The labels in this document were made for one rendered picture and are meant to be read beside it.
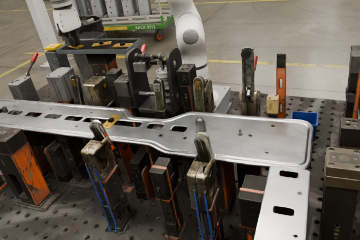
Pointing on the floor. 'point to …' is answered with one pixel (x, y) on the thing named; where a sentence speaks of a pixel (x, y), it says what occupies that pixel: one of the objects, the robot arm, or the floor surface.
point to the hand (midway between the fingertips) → (74, 40)
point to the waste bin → (94, 30)
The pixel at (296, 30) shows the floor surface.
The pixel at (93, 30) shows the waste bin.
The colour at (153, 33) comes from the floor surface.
